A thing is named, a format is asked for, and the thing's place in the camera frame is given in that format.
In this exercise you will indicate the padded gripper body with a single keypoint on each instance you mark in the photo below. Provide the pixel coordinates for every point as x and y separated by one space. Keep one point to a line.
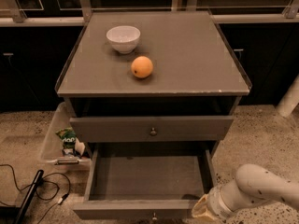
214 202

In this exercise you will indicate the grey drawer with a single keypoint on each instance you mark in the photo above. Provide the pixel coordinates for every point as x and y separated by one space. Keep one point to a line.
151 129
149 186

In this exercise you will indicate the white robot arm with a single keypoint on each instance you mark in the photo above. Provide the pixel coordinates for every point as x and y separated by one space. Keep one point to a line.
252 186

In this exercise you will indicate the grey top drawer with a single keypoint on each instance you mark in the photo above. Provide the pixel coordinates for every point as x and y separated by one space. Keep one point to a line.
151 129

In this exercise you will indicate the grey drawer cabinet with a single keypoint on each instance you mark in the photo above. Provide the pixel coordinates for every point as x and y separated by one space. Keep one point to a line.
194 71

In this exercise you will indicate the white packet in bin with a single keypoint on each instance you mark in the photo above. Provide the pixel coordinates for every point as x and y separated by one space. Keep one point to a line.
79 147

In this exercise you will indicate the green snack bag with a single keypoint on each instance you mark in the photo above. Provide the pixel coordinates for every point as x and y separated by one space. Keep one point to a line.
68 138

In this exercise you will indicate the orange fruit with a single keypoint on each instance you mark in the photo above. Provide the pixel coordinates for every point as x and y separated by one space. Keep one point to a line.
142 67

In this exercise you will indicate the clear plastic bin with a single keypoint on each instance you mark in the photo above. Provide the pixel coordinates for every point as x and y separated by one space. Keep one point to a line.
52 147

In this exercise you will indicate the black bar on floor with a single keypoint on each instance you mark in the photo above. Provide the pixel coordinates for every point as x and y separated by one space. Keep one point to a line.
28 197

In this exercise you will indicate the white ceramic bowl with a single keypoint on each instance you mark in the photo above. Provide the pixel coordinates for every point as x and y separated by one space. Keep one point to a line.
124 39

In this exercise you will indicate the white post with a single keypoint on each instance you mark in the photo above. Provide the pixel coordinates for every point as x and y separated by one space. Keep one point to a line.
290 100

